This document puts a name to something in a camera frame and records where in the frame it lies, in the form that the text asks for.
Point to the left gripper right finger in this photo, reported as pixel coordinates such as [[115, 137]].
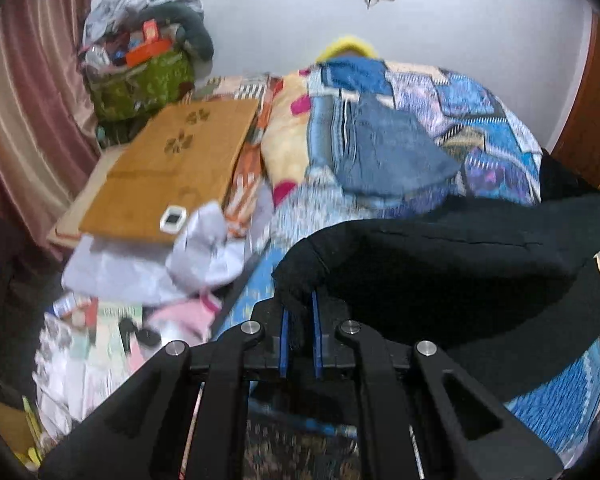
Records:
[[331, 355]]

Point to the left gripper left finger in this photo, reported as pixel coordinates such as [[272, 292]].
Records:
[[266, 354]]

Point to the black pants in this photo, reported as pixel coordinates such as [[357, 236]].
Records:
[[510, 292]]

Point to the pink cloth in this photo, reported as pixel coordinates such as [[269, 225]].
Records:
[[188, 321]]

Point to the white crumpled cloth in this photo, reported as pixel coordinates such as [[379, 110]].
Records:
[[202, 258]]

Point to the small white device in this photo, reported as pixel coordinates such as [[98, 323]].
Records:
[[173, 219]]

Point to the folded blue jeans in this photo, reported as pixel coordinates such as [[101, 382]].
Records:
[[388, 153]]

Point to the blue patchwork bedspread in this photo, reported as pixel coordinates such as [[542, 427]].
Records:
[[499, 158]]

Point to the wooden lap tray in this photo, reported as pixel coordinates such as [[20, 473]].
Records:
[[183, 158]]

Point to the yellow curved hoop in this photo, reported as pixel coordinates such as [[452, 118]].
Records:
[[347, 45]]

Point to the green patterned bag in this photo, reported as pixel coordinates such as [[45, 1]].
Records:
[[135, 91]]

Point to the grey neck pillow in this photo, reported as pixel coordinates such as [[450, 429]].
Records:
[[191, 34]]

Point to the brown wooden door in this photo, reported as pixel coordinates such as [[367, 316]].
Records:
[[578, 147]]

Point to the orange box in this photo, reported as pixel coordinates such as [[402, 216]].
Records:
[[146, 51]]

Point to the striped maroon curtain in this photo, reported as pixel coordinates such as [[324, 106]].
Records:
[[47, 120]]

